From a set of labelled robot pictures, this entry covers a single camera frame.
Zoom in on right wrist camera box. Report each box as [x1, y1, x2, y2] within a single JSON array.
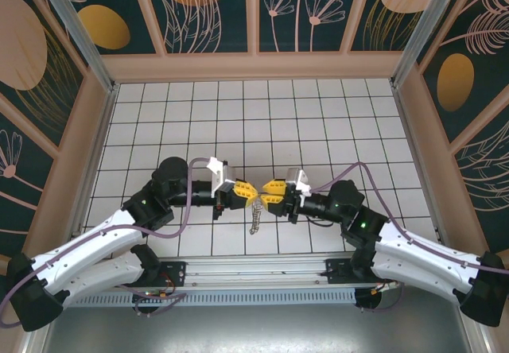
[[286, 168, 312, 197]]

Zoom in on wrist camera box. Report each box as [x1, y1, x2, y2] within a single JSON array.
[[206, 156, 236, 195], [286, 168, 312, 197]]

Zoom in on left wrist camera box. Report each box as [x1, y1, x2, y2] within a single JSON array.
[[206, 156, 236, 195]]

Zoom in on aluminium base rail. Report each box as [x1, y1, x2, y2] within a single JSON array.
[[183, 255, 329, 290]]

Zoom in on perforated grey cable duct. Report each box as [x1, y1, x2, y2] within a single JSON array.
[[73, 288, 358, 308]]

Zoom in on red black wire bundle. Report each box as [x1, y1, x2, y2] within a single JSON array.
[[158, 275, 178, 301], [371, 281, 401, 295]]

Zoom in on aluminium corner post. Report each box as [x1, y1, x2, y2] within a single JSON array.
[[389, 0, 476, 88], [33, 0, 120, 93]]

